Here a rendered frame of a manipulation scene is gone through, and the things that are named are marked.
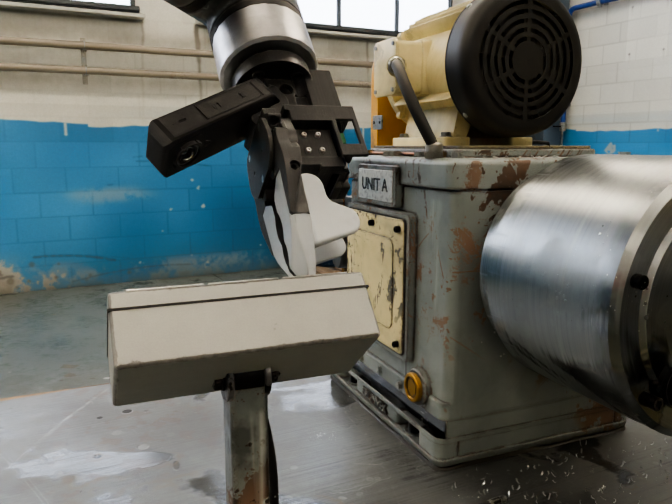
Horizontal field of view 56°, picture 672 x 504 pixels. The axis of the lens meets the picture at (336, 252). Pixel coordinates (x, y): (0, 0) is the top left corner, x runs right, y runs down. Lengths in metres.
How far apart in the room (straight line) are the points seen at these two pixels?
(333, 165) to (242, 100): 0.09
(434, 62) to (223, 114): 0.42
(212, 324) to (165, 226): 5.37
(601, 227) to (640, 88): 6.53
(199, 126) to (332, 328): 0.19
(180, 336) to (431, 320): 0.42
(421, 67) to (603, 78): 6.53
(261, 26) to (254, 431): 0.33
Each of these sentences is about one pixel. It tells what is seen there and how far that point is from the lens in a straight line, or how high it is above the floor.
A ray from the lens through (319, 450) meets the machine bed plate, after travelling 0.82.
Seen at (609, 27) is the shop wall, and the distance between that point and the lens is 7.43.
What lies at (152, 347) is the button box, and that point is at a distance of 0.39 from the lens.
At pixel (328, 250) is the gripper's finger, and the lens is 0.51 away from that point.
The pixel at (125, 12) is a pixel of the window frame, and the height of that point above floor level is 2.23.
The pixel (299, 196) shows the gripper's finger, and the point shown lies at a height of 1.14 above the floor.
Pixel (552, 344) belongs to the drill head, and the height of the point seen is 0.99.
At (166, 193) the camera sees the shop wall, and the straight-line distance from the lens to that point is 5.74.
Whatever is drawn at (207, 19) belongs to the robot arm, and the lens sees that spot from 0.63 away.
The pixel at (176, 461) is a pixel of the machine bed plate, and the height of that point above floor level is 0.80.
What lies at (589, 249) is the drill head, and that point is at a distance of 0.57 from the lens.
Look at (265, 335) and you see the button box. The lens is 0.40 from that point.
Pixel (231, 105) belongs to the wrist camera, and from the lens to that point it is 0.52.
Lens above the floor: 1.17
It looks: 10 degrees down
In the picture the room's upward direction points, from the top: straight up
